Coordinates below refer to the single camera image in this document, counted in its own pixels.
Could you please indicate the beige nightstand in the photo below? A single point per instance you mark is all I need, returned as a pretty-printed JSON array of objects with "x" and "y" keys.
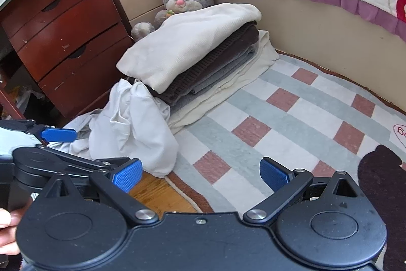
[{"x": 139, "y": 1}]

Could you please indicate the folded dark brown garment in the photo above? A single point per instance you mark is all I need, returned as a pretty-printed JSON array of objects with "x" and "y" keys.
[{"x": 215, "y": 55}]

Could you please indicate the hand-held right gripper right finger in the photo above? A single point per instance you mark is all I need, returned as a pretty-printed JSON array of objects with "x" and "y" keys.
[{"x": 274, "y": 174}]

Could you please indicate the person's left hand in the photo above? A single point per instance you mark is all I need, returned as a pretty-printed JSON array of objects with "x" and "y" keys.
[{"x": 8, "y": 229}]

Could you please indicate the checkered rug with bear print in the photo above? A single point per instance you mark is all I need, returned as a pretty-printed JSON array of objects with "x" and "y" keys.
[{"x": 285, "y": 118}]

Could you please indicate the folded grey garment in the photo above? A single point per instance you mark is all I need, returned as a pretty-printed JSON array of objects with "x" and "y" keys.
[{"x": 222, "y": 74}]

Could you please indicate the beige bed base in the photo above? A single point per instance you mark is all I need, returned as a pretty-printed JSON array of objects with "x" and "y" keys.
[{"x": 317, "y": 26}]

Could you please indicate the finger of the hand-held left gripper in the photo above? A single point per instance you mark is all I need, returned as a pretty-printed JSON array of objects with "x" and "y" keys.
[
  {"x": 58, "y": 134},
  {"x": 88, "y": 163}
]

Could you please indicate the white shirt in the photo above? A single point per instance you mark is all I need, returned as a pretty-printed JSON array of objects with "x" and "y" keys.
[{"x": 142, "y": 131}]

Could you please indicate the red-brown wooden dresser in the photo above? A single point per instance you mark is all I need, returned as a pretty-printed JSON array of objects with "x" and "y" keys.
[{"x": 63, "y": 36}]

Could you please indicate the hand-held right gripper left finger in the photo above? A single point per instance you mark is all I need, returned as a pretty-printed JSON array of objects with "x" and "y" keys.
[{"x": 127, "y": 177}]

